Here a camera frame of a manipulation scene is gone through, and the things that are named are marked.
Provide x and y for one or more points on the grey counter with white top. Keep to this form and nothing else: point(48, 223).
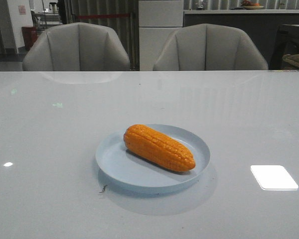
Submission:
point(261, 25)

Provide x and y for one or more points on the red trash bin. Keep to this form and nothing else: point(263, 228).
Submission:
point(29, 36)

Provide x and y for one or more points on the white cabinet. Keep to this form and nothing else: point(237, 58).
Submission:
point(157, 19)

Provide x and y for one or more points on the grey upholstered chair left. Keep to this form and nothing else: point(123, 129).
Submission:
point(77, 47)

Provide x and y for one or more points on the orange plastic corn cob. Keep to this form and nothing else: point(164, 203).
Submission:
point(158, 148)

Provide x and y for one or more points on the grey upholstered chair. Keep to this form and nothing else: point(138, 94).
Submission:
point(209, 47)
point(77, 47)

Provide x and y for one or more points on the person in dark clothes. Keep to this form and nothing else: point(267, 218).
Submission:
point(62, 11)

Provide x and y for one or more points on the light blue round plate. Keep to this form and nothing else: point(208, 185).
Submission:
point(131, 172)

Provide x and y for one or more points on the fruit bowl on counter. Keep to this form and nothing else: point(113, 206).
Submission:
point(249, 5)

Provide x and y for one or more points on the grey upholstered chair right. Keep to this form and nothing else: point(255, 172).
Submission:
point(209, 47)

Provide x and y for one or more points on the pink wall sign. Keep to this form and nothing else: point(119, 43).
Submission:
point(22, 10)

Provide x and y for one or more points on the red barrier belt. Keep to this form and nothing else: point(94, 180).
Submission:
point(103, 16)

